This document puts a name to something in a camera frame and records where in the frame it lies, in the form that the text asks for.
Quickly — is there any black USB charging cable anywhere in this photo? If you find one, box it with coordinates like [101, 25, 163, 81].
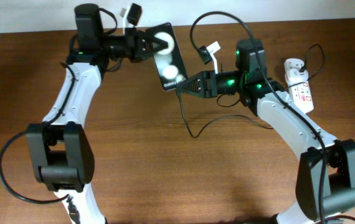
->
[175, 43, 325, 139]

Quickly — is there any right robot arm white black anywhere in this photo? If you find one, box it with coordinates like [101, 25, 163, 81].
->
[176, 39, 355, 223]

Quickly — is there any white USB charger plug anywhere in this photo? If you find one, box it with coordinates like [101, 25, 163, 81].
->
[285, 68, 308, 85]

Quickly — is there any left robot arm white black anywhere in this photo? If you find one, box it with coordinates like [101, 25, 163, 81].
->
[26, 3, 175, 223]

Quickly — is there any black Galaxy flip smartphone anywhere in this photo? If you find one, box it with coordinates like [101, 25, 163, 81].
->
[146, 22, 188, 91]

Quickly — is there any white power strip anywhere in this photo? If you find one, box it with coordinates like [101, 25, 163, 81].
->
[284, 58, 314, 113]

